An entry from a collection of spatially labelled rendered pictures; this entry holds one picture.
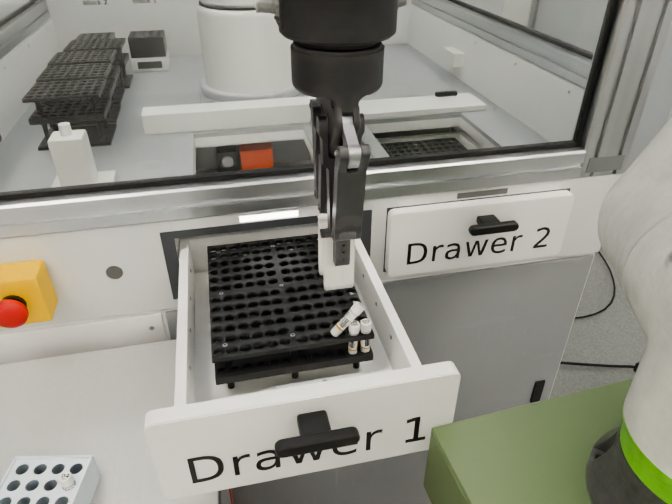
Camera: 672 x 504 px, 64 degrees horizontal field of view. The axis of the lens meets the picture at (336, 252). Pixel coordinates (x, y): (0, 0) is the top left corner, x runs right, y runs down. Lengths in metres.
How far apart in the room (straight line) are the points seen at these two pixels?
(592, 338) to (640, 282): 1.65
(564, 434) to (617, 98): 0.49
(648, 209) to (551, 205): 0.37
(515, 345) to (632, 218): 0.58
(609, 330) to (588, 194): 1.30
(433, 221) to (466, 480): 0.39
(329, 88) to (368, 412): 0.30
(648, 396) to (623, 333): 1.73
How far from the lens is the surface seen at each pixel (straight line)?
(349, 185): 0.44
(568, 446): 0.60
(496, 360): 1.07
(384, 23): 0.43
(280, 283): 0.68
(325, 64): 0.43
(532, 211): 0.87
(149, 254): 0.77
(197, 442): 0.53
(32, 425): 0.79
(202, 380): 0.66
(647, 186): 0.54
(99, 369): 0.83
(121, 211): 0.75
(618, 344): 2.14
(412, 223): 0.79
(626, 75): 0.88
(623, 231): 0.53
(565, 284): 1.02
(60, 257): 0.79
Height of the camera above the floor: 1.30
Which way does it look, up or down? 33 degrees down
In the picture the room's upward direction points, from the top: straight up
